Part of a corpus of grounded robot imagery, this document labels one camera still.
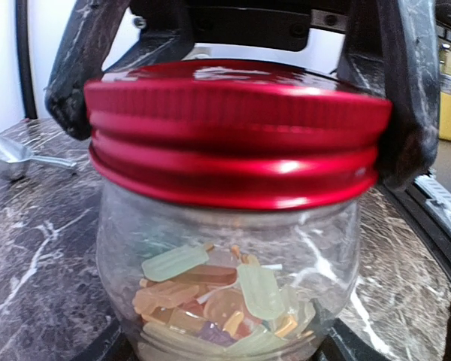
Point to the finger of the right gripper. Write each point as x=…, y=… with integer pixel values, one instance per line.
x=390, y=50
x=86, y=43

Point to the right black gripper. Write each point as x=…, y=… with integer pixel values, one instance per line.
x=278, y=25

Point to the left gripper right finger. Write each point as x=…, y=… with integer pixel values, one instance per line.
x=342, y=344

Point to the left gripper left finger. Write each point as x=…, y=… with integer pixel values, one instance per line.
x=112, y=344

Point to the clear glass jar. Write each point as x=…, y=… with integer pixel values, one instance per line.
x=191, y=283

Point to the red jar lid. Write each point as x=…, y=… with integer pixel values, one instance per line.
x=235, y=134

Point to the metal scoop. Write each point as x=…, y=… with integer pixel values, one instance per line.
x=15, y=159

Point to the right black frame post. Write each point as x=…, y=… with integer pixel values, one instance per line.
x=23, y=59

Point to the black front rail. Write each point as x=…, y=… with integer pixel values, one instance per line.
x=412, y=205

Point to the white slotted cable duct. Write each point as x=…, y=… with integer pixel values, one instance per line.
x=438, y=199

